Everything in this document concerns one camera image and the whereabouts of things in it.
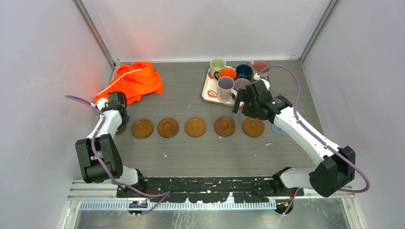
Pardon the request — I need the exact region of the wooden coaster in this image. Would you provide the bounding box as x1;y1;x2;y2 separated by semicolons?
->
242;118;265;137
184;117;206;137
131;119;154;139
158;118;179;138
214;116;236;136

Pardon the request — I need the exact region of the blue coaster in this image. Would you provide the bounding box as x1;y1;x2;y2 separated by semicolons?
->
271;124;287;135

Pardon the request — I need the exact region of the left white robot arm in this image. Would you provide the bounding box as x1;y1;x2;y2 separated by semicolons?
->
69;92;147;197

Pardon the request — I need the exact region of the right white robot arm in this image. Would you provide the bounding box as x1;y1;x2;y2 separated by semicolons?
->
232;81;355;198

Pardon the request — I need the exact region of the lilac mug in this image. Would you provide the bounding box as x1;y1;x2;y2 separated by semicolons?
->
234;78;250;91

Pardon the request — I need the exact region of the dark blue mug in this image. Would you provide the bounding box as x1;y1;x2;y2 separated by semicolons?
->
235;64;253;81

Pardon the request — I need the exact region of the orange mug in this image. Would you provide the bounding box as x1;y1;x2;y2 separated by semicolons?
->
219;67;237;80

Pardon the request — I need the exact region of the orange cloth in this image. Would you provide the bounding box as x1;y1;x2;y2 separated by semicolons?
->
94;62;163;104

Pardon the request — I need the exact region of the white strawberry tray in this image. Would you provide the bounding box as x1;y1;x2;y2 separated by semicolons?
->
201;67;234;107

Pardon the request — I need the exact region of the pink speckled mug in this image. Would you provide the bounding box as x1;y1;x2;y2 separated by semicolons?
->
246;61;270;79

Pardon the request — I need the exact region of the light green mug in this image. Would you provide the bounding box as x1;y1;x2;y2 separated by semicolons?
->
209;58;226;80

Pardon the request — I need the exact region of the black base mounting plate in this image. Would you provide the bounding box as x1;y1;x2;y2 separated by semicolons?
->
135;177;295;203

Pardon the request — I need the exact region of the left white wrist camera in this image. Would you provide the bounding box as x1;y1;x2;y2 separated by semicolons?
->
94;97;109;111

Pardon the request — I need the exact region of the white pink-handled mug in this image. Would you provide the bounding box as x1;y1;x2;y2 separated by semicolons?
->
217;76;235;102

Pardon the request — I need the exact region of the aluminium front rail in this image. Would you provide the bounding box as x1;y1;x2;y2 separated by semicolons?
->
79;199;277;211

